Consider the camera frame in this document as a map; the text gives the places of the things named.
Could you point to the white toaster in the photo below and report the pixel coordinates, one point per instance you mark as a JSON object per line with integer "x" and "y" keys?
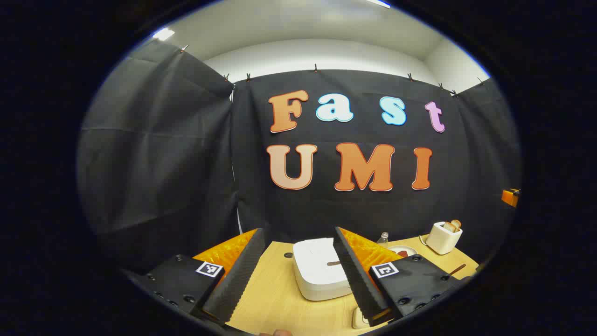
{"x": 443, "y": 241}

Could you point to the brown wooden spoon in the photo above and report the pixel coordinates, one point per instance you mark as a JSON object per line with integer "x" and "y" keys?
{"x": 457, "y": 269}

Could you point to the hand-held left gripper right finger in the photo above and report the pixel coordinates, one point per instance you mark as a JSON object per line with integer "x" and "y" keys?
{"x": 357, "y": 280}

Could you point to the white plate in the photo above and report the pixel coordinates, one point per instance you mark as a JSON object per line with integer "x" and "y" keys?
{"x": 395, "y": 249}

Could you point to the small white container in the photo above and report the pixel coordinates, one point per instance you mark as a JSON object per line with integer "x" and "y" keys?
{"x": 360, "y": 318}

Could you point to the toasted bread slice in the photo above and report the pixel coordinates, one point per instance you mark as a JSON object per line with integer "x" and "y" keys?
{"x": 457, "y": 224}
{"x": 449, "y": 227}

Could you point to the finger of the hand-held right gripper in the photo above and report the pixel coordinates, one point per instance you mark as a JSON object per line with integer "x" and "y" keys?
{"x": 510, "y": 198}

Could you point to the row of cloth clips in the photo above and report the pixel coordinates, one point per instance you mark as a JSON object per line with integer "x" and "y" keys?
{"x": 315, "y": 68}

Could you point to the white rice cooker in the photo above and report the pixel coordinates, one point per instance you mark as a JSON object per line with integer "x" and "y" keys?
{"x": 317, "y": 270}

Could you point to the ceiling light panel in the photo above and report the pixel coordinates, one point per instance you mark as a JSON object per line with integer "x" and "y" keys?
{"x": 378, "y": 3}
{"x": 163, "y": 33}

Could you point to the black backdrop cloth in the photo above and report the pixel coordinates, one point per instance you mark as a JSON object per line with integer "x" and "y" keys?
{"x": 186, "y": 163}

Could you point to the clear glass bottle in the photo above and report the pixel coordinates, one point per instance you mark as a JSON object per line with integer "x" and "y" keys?
{"x": 383, "y": 240}

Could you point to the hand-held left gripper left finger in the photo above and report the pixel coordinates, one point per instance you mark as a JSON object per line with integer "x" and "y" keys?
{"x": 233, "y": 280}

